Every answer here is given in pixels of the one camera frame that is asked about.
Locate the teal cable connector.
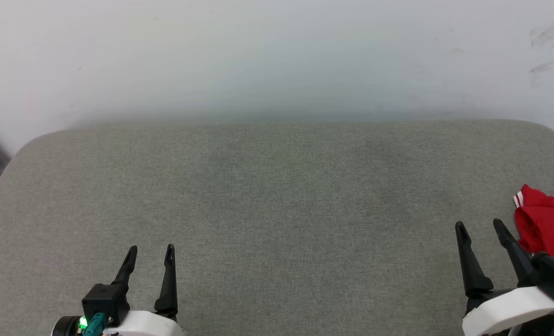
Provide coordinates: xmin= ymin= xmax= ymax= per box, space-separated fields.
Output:
xmin=82 ymin=313 xmax=108 ymax=336

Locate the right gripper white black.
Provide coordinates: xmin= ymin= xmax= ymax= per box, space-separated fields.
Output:
xmin=455 ymin=218 xmax=554 ymax=336

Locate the red and white basketball jersey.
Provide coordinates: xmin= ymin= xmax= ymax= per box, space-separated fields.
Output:
xmin=512 ymin=184 xmax=554 ymax=257

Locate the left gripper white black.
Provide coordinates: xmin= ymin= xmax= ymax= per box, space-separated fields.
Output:
xmin=103 ymin=244 xmax=187 ymax=336

